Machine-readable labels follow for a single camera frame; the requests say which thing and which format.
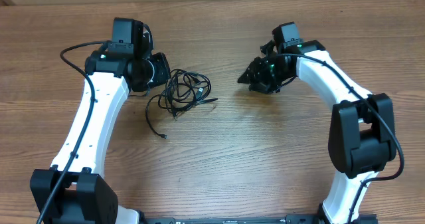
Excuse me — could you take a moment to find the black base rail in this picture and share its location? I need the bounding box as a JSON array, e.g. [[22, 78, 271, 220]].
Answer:
[[139, 213, 378, 224]]

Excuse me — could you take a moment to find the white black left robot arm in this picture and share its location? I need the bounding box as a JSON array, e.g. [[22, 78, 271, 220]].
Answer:
[[30, 41, 170, 223]]

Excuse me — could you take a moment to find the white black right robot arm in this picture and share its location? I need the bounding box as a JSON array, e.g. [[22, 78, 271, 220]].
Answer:
[[238, 39, 400, 223]]

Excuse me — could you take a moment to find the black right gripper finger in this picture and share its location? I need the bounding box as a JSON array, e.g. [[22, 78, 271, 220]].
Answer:
[[237, 66, 258, 84], [248, 83, 276, 94]]

